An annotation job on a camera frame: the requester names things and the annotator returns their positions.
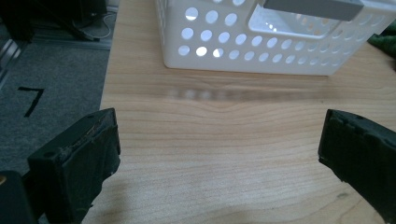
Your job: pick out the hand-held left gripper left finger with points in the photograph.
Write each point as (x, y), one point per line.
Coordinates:
(74, 168)

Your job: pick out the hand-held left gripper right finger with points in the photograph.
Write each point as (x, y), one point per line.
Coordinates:
(361, 155)

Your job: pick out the green plush dinosaur toy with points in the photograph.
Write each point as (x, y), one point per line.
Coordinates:
(386, 42)

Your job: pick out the white perforated plastic basket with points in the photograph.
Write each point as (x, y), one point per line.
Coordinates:
(249, 40)

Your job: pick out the long metal floor rail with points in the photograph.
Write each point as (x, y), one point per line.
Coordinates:
(9, 59)

